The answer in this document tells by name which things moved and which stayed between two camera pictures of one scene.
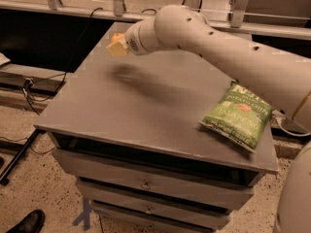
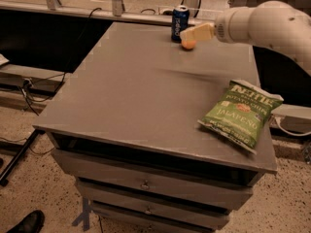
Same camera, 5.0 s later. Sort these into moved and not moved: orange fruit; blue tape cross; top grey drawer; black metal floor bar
Moved: orange fruit
Not moved: top grey drawer; black metal floor bar; blue tape cross
